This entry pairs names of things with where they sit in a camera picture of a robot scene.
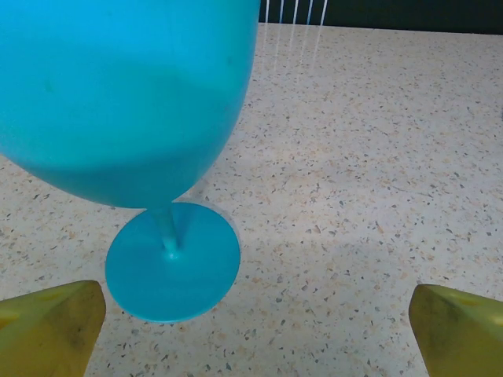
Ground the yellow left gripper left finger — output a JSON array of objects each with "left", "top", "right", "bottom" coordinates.
[{"left": 0, "top": 280, "right": 107, "bottom": 377}]

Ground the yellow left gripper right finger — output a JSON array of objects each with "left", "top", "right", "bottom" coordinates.
[{"left": 408, "top": 284, "right": 503, "bottom": 377}]

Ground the blue plastic goblet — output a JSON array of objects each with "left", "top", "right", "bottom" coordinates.
[{"left": 0, "top": 0, "right": 260, "bottom": 324}]

